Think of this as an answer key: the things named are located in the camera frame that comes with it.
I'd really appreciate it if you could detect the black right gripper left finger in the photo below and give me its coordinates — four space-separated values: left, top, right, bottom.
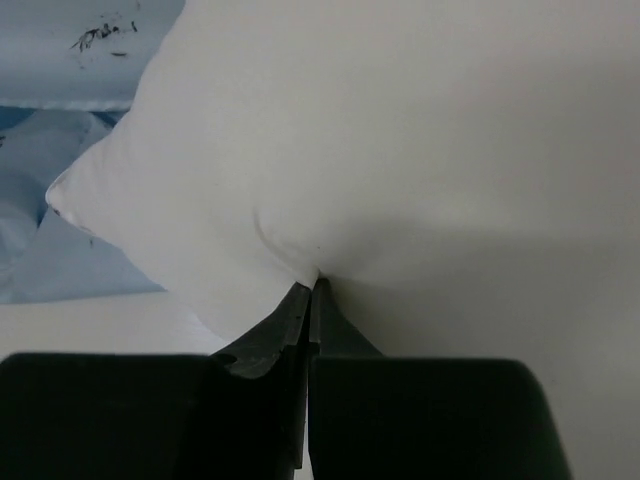
1 285 311 479

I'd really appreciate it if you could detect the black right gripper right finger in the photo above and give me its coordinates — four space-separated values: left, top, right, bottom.
308 279 571 479

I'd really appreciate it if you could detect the white pillow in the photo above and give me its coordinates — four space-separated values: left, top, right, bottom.
44 0 640 359

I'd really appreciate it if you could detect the light blue pillowcase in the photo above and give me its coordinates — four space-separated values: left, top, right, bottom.
1 0 183 304

